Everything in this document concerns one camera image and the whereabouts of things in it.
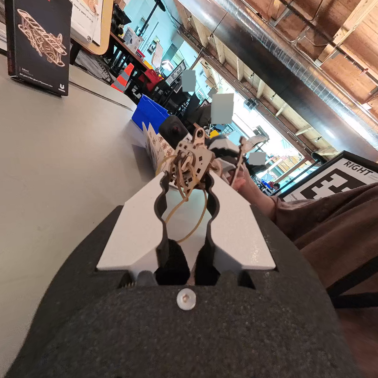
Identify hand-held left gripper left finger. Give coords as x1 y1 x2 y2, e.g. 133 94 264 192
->
96 173 169 280

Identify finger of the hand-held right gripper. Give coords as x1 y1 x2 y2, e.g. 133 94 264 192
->
210 137 240 157
217 158 239 184

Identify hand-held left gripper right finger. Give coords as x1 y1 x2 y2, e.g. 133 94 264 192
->
207 172 276 282

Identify wooden strip part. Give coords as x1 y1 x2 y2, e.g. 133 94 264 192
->
230 136 252 189

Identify wooden model assembly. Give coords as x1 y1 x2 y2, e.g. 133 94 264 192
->
168 126 217 202

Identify tan rubber band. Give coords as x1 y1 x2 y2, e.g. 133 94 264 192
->
156 154 208 243

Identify person's right forearm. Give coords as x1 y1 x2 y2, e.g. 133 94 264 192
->
257 191 281 221

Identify black model kit box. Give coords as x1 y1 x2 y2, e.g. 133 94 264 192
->
4 0 73 97

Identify person's right hand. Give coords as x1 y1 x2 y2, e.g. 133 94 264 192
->
232 165 268 208

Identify folded instruction booklet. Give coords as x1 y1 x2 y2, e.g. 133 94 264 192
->
142 120 175 175

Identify blue plastic bin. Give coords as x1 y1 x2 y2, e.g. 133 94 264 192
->
131 94 171 131

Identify black framed marker sign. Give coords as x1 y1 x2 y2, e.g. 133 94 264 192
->
278 150 378 203
165 59 186 90

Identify red chair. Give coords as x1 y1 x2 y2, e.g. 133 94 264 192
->
138 69 163 87

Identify orange traffic cone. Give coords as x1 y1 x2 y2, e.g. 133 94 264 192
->
111 63 135 93

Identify person's brown clothing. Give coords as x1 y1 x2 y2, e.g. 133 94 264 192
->
271 182 378 289

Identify long wooden workbench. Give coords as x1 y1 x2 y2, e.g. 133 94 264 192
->
109 31 152 76

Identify white product boxes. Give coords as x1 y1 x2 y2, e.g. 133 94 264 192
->
122 27 145 55

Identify wooden edged poster board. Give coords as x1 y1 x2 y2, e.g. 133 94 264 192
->
69 0 115 56

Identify silver ventilation duct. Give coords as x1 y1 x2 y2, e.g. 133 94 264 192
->
177 0 378 162

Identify black chair frame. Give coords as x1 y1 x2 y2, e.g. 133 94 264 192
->
325 256 378 309

